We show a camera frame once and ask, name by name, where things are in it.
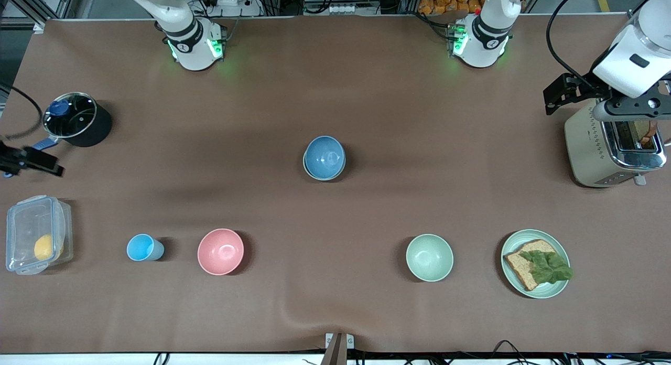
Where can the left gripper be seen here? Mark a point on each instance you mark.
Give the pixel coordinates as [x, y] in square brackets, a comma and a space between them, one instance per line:
[586, 87]

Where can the blue bowl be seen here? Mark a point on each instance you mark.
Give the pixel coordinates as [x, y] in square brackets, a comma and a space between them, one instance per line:
[325, 156]

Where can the green bowl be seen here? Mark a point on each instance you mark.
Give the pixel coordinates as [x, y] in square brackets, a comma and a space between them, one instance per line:
[430, 257]
[325, 179]

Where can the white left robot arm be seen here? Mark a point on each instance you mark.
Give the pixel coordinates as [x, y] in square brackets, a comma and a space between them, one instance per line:
[482, 40]

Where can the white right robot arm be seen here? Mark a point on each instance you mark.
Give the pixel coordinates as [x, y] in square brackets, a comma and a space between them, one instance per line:
[188, 45]

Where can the pink bowl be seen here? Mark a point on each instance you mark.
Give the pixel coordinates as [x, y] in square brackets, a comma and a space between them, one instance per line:
[220, 252]

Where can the glass lid with blue knob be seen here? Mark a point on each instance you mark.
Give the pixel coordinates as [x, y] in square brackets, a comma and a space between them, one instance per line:
[78, 116]

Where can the beige metal toaster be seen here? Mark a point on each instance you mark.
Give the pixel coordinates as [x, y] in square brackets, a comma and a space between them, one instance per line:
[587, 150]

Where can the clear plastic lidded container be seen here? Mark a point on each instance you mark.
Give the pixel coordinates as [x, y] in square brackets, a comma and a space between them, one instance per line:
[23, 223]

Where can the brown toast slice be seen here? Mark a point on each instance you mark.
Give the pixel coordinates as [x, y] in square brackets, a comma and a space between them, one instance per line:
[642, 131]

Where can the yellow lemon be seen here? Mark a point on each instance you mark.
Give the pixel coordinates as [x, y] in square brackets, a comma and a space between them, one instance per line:
[43, 247]

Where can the light blue cup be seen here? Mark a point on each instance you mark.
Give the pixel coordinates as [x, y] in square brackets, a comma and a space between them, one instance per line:
[139, 247]

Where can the pack of orange buns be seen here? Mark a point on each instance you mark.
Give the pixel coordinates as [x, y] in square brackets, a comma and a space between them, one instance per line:
[437, 0]

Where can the green lettuce leaf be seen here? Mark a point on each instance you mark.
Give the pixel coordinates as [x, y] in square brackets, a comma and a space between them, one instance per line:
[548, 268]

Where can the brown bread slice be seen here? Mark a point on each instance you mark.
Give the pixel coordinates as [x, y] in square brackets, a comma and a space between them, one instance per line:
[519, 268]

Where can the green plate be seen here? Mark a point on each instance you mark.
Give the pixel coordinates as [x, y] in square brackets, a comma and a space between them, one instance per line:
[545, 290]

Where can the white power strip with plugs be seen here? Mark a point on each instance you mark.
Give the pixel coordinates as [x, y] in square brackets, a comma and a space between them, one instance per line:
[241, 9]

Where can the brown table cover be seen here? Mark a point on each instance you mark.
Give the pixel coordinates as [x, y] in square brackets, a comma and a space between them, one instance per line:
[367, 302]

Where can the metal mounting bracket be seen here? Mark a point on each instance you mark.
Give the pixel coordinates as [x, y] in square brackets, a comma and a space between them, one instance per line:
[338, 349]

